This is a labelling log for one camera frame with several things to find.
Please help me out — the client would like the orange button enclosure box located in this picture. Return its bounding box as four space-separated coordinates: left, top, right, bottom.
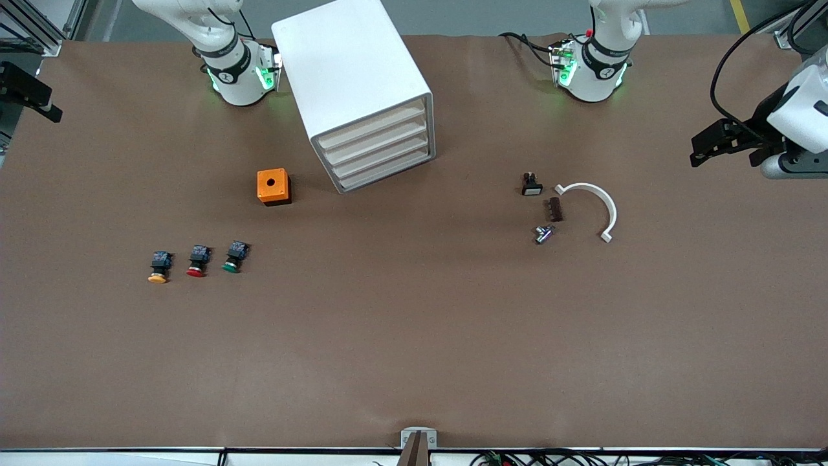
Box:
257 168 292 207

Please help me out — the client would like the black base cable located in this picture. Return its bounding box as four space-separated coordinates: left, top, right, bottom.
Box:
498 31 560 69

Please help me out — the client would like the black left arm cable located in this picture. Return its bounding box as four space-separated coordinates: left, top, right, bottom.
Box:
710 0 828 130

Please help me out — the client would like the metal table edge bracket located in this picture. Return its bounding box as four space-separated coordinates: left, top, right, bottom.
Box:
400 427 438 449

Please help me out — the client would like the red mushroom push button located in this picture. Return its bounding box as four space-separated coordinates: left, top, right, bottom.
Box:
186 245 212 278

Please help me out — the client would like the bundle of cables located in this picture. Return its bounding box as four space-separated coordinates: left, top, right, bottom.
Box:
471 449 828 466

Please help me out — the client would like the white drawer cabinet housing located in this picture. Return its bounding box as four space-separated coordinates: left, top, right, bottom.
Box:
271 0 437 195

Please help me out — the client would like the white curved plastic clamp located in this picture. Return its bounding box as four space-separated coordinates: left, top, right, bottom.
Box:
554 183 618 244

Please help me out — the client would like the yellow mushroom push button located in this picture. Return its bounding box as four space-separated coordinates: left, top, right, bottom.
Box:
147 251 174 284

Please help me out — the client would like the green mushroom push button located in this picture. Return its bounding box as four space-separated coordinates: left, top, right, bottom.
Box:
222 241 250 274

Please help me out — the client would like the aluminium frame profile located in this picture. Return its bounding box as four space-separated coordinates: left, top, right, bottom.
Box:
0 0 89 56
773 0 828 51

